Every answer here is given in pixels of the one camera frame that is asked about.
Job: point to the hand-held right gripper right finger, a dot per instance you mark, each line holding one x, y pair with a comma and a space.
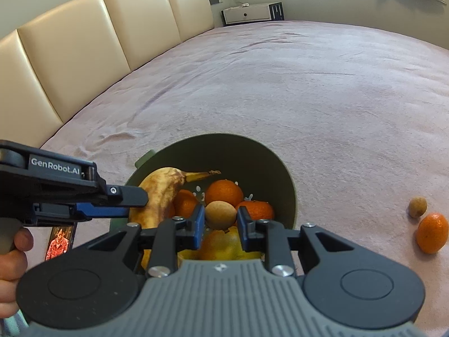
243, 228

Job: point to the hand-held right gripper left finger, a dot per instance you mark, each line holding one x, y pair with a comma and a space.
199, 223

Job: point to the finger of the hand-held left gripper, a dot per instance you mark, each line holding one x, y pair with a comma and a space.
105, 212
128, 196

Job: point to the small brown round fruit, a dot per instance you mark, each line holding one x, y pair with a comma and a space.
417, 207
219, 215

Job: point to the orange tangerine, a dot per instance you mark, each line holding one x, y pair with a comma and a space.
224, 193
184, 202
258, 210
432, 233

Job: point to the spotted yellow banana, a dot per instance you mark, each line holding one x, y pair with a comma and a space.
161, 189

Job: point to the green colander bowl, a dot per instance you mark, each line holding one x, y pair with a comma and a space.
245, 161

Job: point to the person's left hand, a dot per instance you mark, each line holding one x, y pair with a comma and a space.
12, 270

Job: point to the smartphone with lit screen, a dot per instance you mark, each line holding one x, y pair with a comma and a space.
59, 242

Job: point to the pink bed blanket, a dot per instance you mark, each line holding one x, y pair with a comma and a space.
280, 94

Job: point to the person's striped clothing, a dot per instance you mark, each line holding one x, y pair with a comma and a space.
10, 326

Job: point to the cream padded headboard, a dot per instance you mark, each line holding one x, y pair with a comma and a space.
87, 42

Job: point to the white nightstand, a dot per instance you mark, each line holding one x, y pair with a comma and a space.
245, 14

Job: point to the black file holder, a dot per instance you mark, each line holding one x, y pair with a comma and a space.
276, 10

